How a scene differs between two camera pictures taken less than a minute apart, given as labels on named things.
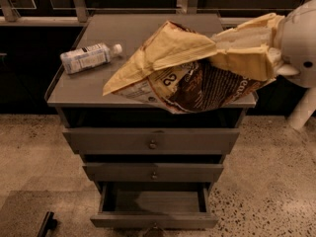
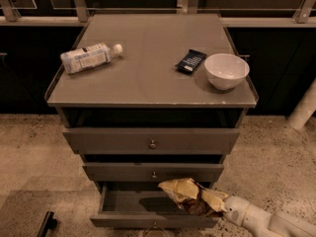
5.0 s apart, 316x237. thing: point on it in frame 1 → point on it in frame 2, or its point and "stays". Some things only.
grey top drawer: (151, 140) stays
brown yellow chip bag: (177, 71) → (188, 193)
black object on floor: (49, 223) stays
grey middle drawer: (153, 172) stays
